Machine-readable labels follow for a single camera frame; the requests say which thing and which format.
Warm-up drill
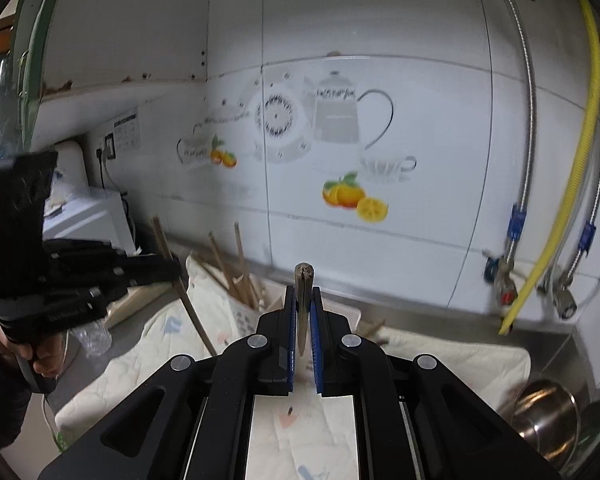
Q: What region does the yellow corrugated gas hose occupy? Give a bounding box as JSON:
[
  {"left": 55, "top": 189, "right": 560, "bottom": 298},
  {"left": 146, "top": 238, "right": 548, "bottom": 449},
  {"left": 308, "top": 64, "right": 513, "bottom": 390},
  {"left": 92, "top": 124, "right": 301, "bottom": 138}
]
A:
[{"left": 497, "top": 0, "right": 600, "bottom": 337}]

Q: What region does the bagged cream tissue pack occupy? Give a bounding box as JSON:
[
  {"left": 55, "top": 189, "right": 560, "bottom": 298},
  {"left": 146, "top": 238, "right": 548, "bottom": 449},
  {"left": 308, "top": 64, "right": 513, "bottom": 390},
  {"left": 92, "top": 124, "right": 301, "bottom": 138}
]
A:
[{"left": 104, "top": 283, "right": 172, "bottom": 330}]

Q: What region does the wooden chopstick pair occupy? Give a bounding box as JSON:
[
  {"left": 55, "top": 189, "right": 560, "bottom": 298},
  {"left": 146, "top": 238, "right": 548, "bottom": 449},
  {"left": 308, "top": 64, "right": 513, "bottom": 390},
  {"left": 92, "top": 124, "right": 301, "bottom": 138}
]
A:
[
  {"left": 208, "top": 232, "right": 244, "bottom": 302},
  {"left": 232, "top": 221, "right": 261, "bottom": 309}
]

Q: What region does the braided steel hose left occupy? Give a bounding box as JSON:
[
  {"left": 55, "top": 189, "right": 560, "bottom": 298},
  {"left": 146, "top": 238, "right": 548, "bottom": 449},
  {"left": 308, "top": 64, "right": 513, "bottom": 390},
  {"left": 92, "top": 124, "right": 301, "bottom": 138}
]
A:
[{"left": 469, "top": 0, "right": 539, "bottom": 271}]

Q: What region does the braided steel hose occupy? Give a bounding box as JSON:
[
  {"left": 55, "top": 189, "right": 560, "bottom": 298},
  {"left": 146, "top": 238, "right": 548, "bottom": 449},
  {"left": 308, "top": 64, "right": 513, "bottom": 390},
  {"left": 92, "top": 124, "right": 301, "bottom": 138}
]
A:
[
  {"left": 559, "top": 98, "right": 600, "bottom": 286},
  {"left": 469, "top": 0, "right": 539, "bottom": 271}
]

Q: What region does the chrome angle valve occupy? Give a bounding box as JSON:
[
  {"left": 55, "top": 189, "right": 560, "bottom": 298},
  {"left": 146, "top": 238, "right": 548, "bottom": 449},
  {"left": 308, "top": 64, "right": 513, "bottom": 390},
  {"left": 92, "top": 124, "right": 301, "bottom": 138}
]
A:
[{"left": 538, "top": 271, "right": 578, "bottom": 320}]

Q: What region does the white kitchen appliance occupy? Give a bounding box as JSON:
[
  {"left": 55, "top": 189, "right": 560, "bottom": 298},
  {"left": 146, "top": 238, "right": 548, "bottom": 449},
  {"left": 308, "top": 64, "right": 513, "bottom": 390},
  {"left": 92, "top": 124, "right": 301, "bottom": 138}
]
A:
[{"left": 43, "top": 141, "right": 136, "bottom": 254}]

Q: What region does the clear glass mug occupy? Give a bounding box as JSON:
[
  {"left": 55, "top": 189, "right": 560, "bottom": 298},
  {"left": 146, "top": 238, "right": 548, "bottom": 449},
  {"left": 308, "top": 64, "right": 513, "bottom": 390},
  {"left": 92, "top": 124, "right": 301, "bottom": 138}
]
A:
[{"left": 70, "top": 320, "right": 112, "bottom": 356}]

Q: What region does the white quilted patterned mat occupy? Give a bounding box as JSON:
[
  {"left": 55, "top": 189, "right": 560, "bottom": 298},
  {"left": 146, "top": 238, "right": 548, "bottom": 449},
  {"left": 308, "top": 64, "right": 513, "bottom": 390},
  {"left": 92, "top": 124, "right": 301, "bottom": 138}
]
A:
[{"left": 55, "top": 259, "right": 531, "bottom": 479}]

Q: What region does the stainless steel pot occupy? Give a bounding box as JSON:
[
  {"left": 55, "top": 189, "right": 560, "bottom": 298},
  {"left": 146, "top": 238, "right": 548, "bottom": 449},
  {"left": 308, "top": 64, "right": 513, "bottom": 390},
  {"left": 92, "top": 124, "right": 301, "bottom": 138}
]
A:
[{"left": 512, "top": 378, "right": 581, "bottom": 471}]

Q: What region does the wooden chopstick curved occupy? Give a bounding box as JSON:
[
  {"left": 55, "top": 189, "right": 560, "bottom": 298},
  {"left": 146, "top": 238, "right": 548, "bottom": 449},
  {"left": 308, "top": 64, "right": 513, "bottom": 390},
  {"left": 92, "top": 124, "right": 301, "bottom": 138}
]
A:
[
  {"left": 355, "top": 320, "right": 386, "bottom": 340},
  {"left": 189, "top": 253, "right": 240, "bottom": 300}
]

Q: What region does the white instruction wall sticker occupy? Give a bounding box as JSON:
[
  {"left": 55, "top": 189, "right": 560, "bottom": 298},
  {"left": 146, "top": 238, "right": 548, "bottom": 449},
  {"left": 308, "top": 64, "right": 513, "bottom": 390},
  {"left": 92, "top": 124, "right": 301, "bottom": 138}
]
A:
[{"left": 112, "top": 110, "right": 142, "bottom": 154}]

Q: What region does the green glass jar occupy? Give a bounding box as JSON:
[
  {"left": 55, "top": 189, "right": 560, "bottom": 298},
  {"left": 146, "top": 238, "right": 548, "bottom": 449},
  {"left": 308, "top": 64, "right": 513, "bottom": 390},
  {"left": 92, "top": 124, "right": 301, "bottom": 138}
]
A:
[{"left": 562, "top": 401, "right": 600, "bottom": 479}]

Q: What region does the blue red water valve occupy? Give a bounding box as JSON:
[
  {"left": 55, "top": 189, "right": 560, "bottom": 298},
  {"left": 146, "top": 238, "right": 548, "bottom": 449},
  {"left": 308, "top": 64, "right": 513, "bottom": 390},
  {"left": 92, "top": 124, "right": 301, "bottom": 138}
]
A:
[{"left": 482, "top": 250, "right": 518, "bottom": 307}]

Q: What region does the cream plastic utensil holder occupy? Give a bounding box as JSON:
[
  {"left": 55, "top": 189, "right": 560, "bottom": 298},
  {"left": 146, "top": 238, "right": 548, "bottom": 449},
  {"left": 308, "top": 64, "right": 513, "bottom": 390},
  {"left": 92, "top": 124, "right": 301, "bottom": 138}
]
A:
[{"left": 226, "top": 288, "right": 363, "bottom": 376}]

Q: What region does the braided steel hose right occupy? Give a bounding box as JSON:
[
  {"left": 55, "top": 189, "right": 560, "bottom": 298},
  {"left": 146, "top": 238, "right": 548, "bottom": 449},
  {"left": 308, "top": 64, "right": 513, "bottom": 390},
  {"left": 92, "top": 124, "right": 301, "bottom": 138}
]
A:
[{"left": 559, "top": 98, "right": 600, "bottom": 286}]

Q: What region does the person left hand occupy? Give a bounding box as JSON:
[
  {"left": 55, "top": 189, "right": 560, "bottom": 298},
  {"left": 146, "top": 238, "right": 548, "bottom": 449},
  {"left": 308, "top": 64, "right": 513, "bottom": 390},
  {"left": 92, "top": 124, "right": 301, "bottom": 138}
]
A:
[{"left": 0, "top": 326, "right": 65, "bottom": 378}]

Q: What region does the black wall power socket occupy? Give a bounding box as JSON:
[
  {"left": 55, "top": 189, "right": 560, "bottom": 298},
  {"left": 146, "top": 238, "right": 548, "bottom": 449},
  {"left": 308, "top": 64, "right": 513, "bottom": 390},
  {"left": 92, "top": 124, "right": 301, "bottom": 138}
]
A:
[{"left": 96, "top": 132, "right": 117, "bottom": 162}]

